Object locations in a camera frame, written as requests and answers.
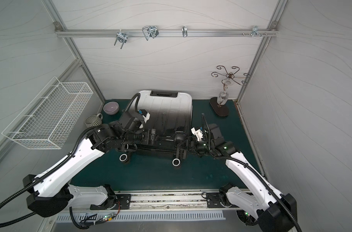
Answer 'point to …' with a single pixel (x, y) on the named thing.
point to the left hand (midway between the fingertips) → (153, 135)
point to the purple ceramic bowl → (111, 108)
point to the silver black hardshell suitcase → (169, 114)
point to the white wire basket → (48, 119)
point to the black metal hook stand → (223, 109)
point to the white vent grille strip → (151, 215)
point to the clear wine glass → (223, 97)
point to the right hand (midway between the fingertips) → (182, 148)
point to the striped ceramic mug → (93, 120)
